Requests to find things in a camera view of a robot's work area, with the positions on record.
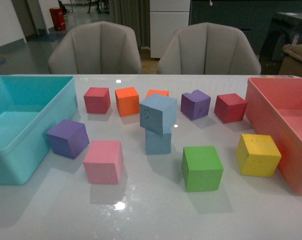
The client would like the right orange foam cube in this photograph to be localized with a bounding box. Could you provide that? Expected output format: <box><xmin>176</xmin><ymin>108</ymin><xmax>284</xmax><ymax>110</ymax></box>
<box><xmin>145</xmin><ymin>89</ymin><xmax>169</xmax><ymax>98</ymax></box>

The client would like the left orange foam cube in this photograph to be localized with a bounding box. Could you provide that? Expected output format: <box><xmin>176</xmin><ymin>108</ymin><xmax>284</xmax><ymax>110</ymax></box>
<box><xmin>115</xmin><ymin>87</ymin><xmax>140</xmax><ymax>117</ymax></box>

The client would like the black appliance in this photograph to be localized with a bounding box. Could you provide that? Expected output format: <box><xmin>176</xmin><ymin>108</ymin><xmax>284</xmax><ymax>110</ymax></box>
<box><xmin>259</xmin><ymin>12</ymin><xmax>302</xmax><ymax>64</ymax></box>

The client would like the right beige chair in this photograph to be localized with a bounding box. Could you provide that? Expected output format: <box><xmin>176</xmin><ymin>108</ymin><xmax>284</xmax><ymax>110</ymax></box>
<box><xmin>157</xmin><ymin>22</ymin><xmax>261</xmax><ymax>75</ymax></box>

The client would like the teal plastic bin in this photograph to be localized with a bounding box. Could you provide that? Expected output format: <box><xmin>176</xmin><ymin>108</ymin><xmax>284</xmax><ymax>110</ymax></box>
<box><xmin>0</xmin><ymin>75</ymin><xmax>78</xmax><ymax>185</ymax></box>

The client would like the pink foam cube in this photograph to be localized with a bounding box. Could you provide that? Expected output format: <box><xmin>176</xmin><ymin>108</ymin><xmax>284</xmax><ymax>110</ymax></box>
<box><xmin>83</xmin><ymin>140</ymin><xmax>124</xmax><ymax>185</ymax></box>

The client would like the dark grey counter cabinet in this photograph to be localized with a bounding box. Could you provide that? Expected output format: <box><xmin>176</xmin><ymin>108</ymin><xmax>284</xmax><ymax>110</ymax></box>
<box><xmin>190</xmin><ymin>0</ymin><xmax>302</xmax><ymax>54</ymax></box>

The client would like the blue foam cube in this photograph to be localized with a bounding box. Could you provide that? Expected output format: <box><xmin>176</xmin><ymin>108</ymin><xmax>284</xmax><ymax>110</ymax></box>
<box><xmin>139</xmin><ymin>93</ymin><xmax>177</xmax><ymax>136</ymax></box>
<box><xmin>145</xmin><ymin>129</ymin><xmax>172</xmax><ymax>155</ymax></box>

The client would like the left purple foam cube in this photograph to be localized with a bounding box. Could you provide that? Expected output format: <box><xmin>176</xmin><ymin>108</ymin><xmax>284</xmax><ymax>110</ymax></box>
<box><xmin>46</xmin><ymin>119</ymin><xmax>90</xmax><ymax>159</ymax></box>

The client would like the red bin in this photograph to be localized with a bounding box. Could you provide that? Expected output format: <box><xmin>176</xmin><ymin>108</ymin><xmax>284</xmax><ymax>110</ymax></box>
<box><xmin>49</xmin><ymin>7</ymin><xmax>66</xmax><ymax>31</ymax></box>

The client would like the notched purple foam cube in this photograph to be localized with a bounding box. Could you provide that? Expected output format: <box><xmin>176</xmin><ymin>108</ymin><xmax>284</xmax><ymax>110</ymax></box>
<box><xmin>180</xmin><ymin>90</ymin><xmax>211</xmax><ymax>121</ymax></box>

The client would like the red foam cube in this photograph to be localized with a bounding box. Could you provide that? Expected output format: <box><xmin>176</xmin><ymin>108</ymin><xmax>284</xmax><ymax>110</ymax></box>
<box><xmin>84</xmin><ymin>87</ymin><xmax>111</xmax><ymax>114</ymax></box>
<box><xmin>214</xmin><ymin>93</ymin><xmax>247</xmax><ymax>124</ymax></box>

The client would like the grey curtain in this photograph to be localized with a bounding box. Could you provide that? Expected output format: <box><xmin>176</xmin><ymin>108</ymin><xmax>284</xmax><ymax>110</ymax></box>
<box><xmin>109</xmin><ymin>0</ymin><xmax>150</xmax><ymax>48</ymax></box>

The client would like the left beige chair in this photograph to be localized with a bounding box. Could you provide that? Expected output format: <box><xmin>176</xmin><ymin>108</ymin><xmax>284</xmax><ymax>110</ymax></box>
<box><xmin>48</xmin><ymin>21</ymin><xmax>142</xmax><ymax>75</ymax></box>

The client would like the orange foam cube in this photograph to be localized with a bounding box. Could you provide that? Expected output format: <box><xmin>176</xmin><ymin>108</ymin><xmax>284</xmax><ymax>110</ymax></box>
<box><xmin>115</xmin><ymin>87</ymin><xmax>140</xmax><ymax>117</ymax></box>
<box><xmin>145</xmin><ymin>89</ymin><xmax>169</xmax><ymax>98</ymax></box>

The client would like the pink plastic bin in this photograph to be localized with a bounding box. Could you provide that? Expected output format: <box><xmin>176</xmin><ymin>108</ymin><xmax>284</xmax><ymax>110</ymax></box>
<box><xmin>245</xmin><ymin>77</ymin><xmax>302</xmax><ymax>195</ymax></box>

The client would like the brown sofa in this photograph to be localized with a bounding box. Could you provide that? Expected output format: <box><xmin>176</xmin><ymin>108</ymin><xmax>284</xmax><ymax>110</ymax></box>
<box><xmin>279</xmin><ymin>44</ymin><xmax>302</xmax><ymax>77</ymax></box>

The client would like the white drawer cabinet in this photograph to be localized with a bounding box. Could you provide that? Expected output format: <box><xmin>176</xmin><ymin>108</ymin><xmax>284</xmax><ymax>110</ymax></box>
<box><xmin>150</xmin><ymin>0</ymin><xmax>191</xmax><ymax>59</ymax></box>

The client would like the green foam cube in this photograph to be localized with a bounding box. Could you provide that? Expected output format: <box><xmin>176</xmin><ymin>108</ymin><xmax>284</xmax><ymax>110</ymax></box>
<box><xmin>182</xmin><ymin>145</ymin><xmax>224</xmax><ymax>192</ymax></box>

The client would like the beige chair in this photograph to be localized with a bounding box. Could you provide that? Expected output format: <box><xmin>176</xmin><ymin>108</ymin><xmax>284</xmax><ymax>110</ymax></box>
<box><xmin>48</xmin><ymin>21</ymin><xmax>142</xmax><ymax>75</ymax></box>
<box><xmin>157</xmin><ymin>22</ymin><xmax>261</xmax><ymax>75</ymax></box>

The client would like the left red foam cube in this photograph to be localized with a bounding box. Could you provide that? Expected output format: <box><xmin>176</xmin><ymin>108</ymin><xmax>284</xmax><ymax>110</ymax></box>
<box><xmin>84</xmin><ymin>87</ymin><xmax>111</xmax><ymax>114</ymax></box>

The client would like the right red foam cube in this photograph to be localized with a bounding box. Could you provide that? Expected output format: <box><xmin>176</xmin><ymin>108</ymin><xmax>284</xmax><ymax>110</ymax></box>
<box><xmin>214</xmin><ymin>93</ymin><xmax>247</xmax><ymax>124</ymax></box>

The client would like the yellow foam cube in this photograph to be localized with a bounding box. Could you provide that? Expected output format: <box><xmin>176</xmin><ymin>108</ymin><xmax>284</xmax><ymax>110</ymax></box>
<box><xmin>236</xmin><ymin>133</ymin><xmax>281</xmax><ymax>178</ymax></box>

